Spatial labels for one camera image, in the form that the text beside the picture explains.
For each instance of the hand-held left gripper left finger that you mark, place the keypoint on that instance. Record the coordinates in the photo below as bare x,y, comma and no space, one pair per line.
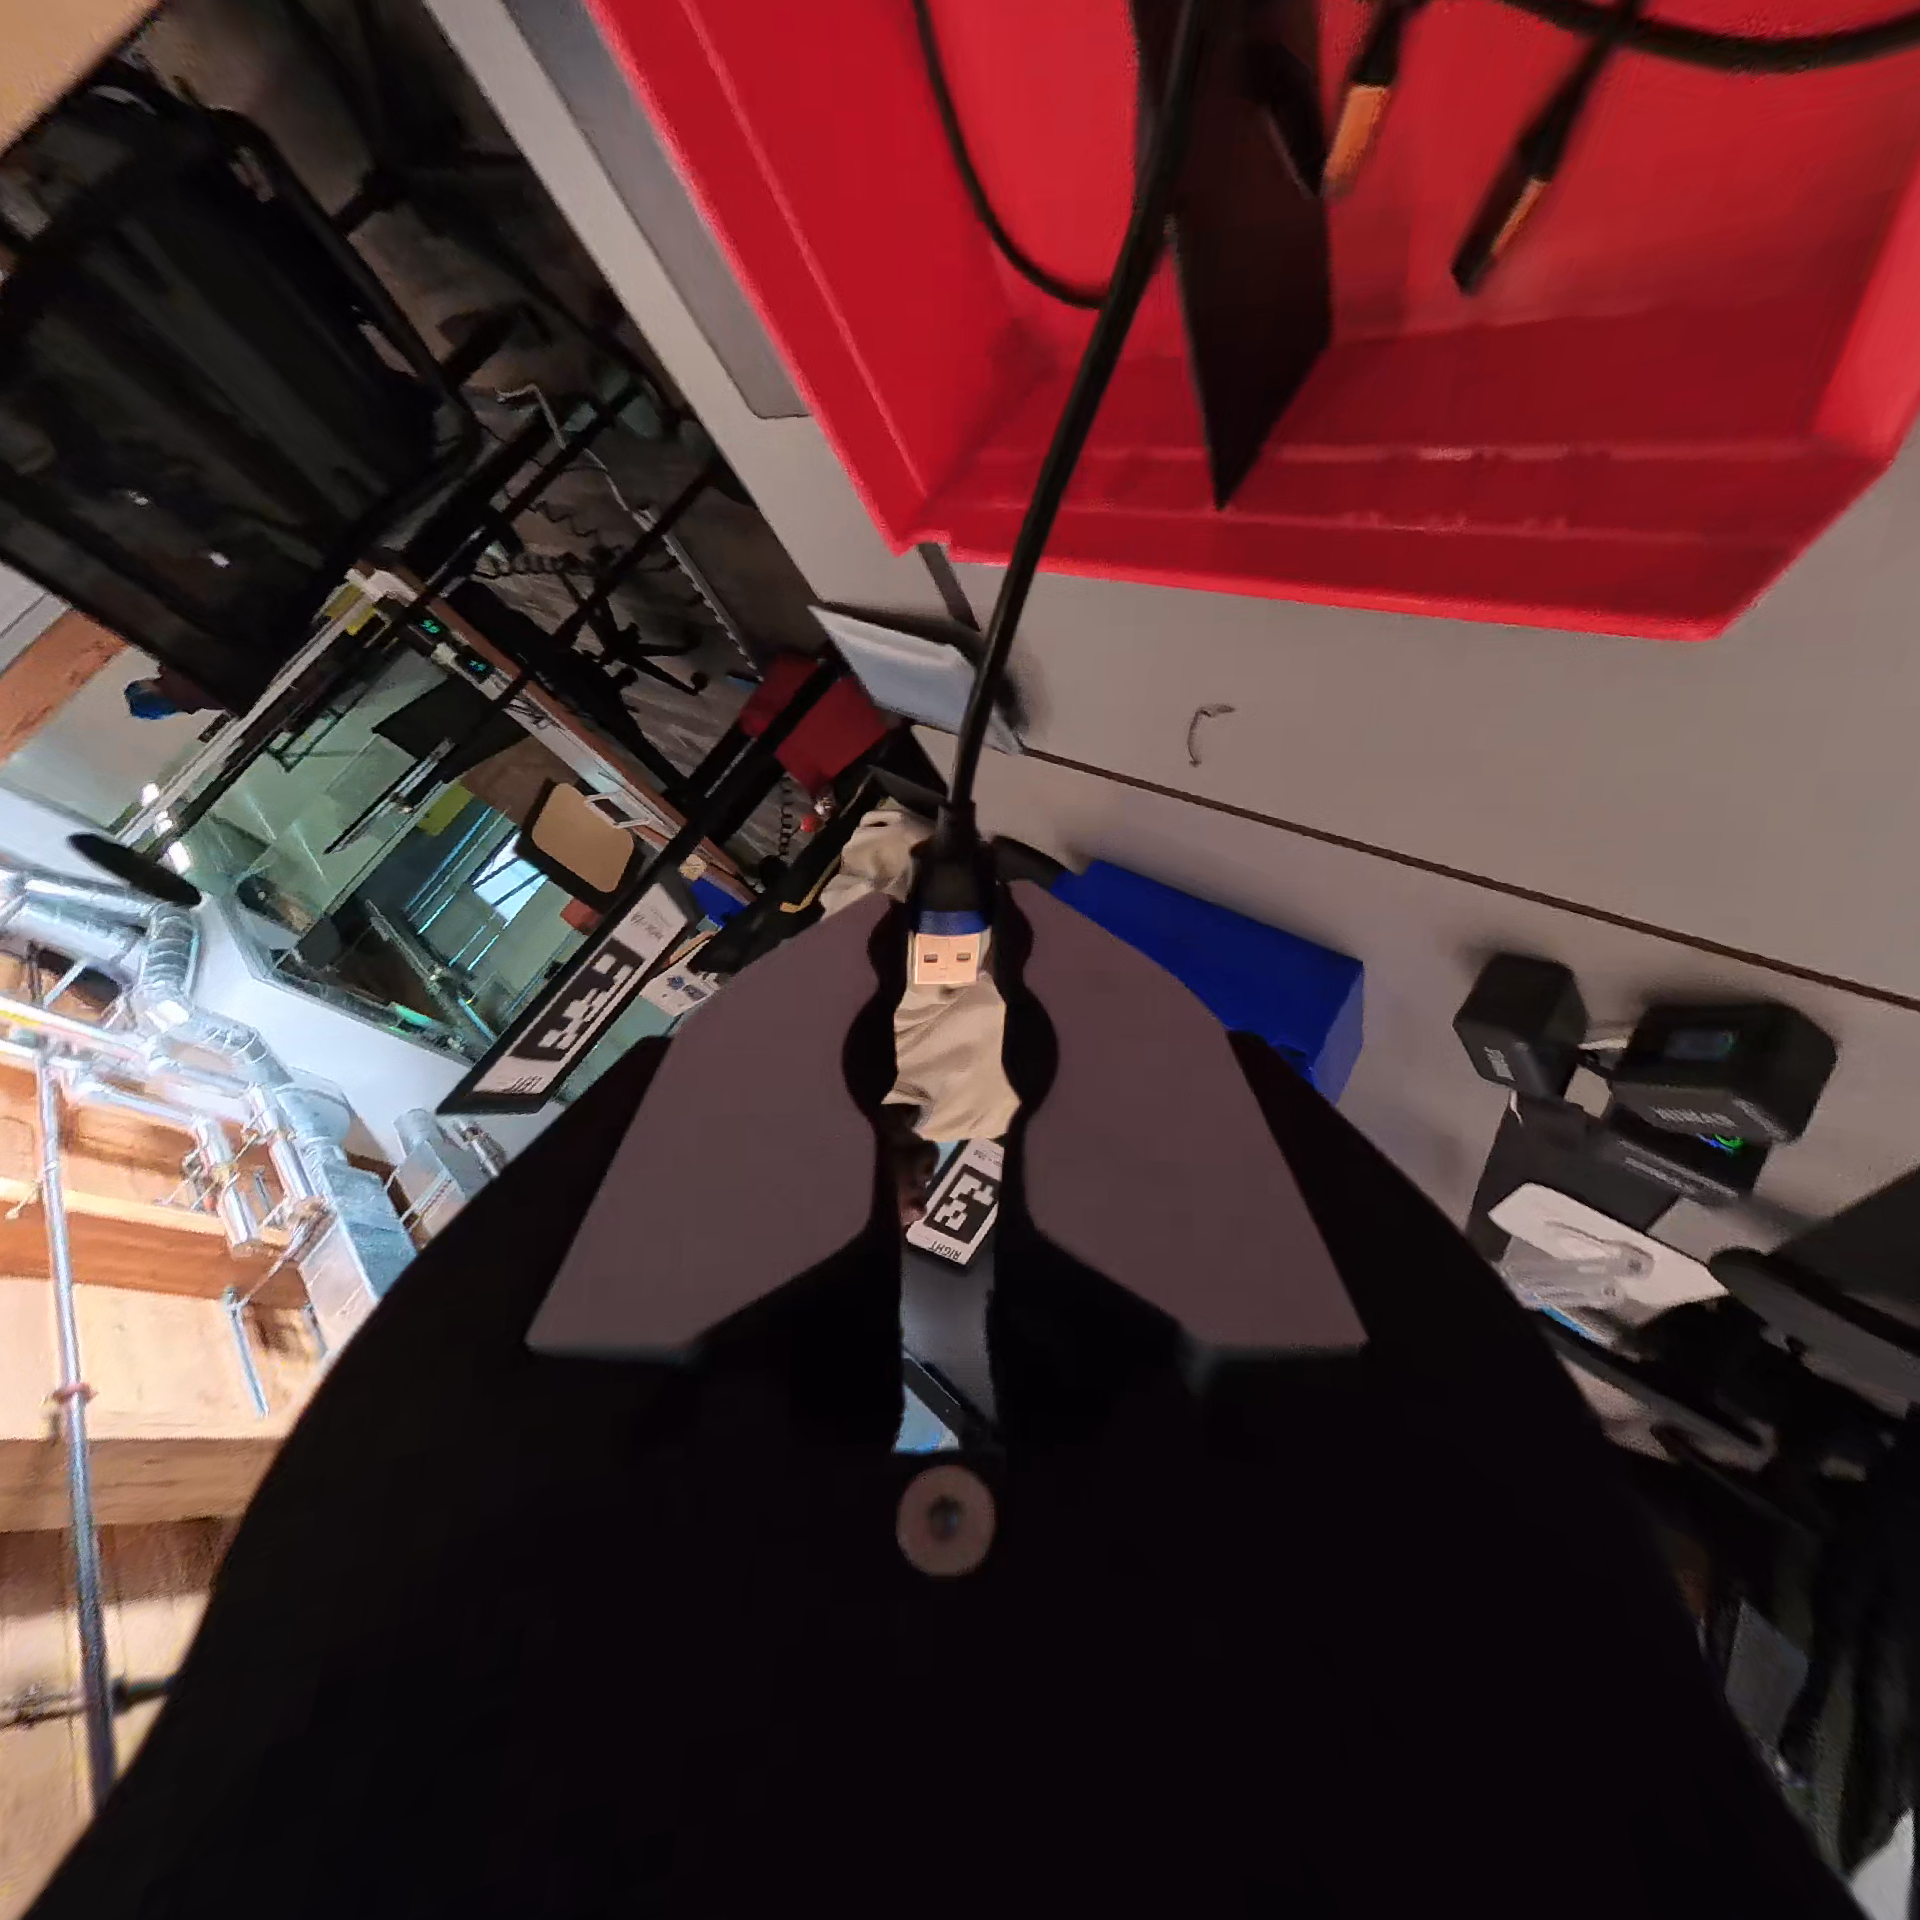
707,1199

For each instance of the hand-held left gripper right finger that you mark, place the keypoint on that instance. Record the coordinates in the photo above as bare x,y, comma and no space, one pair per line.
1185,1184

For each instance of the red plastic bin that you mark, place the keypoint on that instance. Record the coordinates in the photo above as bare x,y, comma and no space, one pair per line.
1577,420
820,727

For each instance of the framed black white marker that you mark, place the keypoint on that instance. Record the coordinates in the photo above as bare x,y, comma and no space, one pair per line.
576,1019

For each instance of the small black white marker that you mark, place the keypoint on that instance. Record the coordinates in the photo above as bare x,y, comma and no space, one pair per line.
959,1206

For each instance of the blue plastic bin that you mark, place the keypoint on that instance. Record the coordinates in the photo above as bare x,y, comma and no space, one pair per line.
1230,960

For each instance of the small black box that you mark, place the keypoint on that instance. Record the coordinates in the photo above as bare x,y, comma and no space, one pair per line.
1518,1019
1726,1072

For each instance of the tan square board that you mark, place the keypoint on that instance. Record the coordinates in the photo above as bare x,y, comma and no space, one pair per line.
583,841

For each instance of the black floor lamp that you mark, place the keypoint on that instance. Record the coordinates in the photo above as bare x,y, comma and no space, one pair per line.
137,871

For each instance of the black bin divider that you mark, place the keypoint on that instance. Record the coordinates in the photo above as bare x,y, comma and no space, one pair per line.
1261,271

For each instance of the silver air duct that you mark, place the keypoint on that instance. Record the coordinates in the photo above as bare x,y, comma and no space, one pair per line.
316,1168

